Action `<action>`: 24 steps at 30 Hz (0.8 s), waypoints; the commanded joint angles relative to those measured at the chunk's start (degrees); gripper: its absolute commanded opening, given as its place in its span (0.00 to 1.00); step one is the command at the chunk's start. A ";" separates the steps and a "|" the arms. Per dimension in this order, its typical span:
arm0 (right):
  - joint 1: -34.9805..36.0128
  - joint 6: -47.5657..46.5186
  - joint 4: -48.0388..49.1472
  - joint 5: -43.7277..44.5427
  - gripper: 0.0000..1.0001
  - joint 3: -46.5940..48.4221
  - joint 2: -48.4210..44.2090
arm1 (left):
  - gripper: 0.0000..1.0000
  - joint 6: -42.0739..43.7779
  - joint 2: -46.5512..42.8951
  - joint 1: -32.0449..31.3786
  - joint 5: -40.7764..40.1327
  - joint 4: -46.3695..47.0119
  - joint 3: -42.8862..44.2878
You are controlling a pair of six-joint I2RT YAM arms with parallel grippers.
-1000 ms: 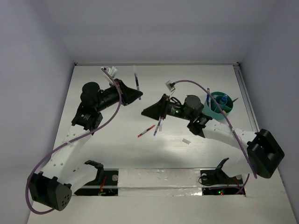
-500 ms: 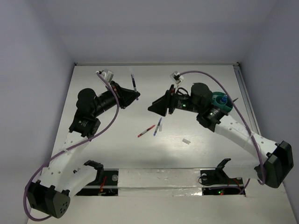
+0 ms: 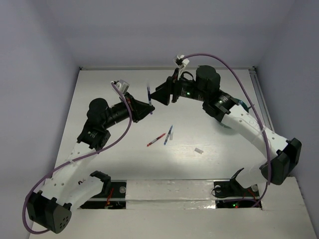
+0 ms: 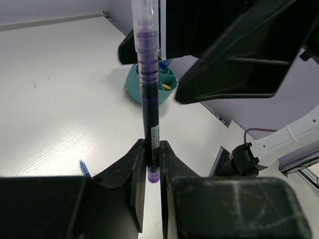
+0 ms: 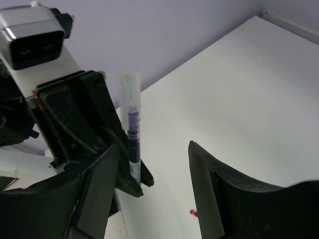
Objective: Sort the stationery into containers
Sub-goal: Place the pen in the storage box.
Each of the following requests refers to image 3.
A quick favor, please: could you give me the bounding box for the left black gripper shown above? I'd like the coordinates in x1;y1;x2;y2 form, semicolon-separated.
103;92;155;129

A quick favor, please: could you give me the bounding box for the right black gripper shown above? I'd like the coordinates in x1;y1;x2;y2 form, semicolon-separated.
149;68;208;106

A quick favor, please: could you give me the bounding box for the blue grip clear pen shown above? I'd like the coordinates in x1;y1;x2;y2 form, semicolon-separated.
147;80;153;106

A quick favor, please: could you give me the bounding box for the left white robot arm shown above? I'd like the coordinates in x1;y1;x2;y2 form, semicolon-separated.
22;93;155;234

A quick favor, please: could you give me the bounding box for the red pen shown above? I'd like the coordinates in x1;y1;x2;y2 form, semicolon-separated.
147;133;166;147

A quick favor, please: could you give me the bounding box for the blue pen with clip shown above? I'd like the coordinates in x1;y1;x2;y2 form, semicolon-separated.
163;125;173;145

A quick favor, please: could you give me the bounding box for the small white cap piece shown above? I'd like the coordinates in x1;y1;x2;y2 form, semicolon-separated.
194;148;203;154

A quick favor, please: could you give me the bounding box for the teal round organizer container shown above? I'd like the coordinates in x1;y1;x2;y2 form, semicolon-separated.
219;100;255;133

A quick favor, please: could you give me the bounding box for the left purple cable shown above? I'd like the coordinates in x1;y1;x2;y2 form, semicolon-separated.
22;82;133;235

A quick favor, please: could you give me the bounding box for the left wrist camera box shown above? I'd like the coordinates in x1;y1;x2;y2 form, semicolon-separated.
111;80;130;95

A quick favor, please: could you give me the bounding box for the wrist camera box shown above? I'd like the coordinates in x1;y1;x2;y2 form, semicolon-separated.
111;80;130;95
174;55;189;80

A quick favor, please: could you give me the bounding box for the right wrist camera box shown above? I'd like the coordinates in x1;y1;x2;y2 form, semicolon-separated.
174;55;189;80

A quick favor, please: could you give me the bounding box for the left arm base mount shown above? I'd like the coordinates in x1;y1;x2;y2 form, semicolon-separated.
80;171;127;210

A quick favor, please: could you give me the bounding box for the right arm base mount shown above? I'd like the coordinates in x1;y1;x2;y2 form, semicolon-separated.
211;168;262;209

